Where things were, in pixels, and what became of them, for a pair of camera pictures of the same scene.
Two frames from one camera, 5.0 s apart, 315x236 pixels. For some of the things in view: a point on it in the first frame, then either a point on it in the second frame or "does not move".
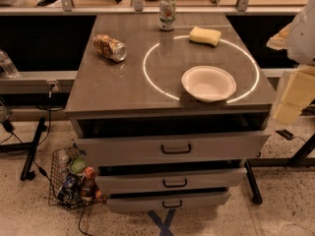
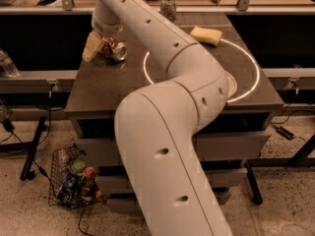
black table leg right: [298, 159] does not move
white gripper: [305, 38] → [102, 28]
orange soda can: [109, 47] does not move
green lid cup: [78, 165] does not move
